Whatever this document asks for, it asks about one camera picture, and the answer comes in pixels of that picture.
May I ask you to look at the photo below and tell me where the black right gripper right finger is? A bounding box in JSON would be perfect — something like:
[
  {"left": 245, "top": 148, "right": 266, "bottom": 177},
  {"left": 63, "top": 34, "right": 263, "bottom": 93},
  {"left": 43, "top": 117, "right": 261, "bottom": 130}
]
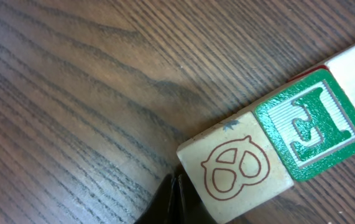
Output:
[{"left": 178, "top": 174, "right": 216, "bottom": 224}]

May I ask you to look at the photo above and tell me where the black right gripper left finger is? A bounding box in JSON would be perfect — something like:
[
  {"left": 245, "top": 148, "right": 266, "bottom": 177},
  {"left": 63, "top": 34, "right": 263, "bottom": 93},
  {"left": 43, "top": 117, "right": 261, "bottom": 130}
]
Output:
[{"left": 135, "top": 174, "right": 176, "bottom": 224}]

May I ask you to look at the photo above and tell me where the plain E pretzel block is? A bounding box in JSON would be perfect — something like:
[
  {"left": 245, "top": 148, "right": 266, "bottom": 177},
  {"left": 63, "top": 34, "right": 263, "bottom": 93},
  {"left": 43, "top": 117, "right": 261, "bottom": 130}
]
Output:
[{"left": 177, "top": 111, "right": 294, "bottom": 223}]

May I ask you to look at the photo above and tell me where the green letter F block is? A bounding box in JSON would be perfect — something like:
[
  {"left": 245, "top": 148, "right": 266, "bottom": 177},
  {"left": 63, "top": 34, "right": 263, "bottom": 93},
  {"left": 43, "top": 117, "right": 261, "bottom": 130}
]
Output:
[{"left": 254, "top": 68, "right": 355, "bottom": 181}]

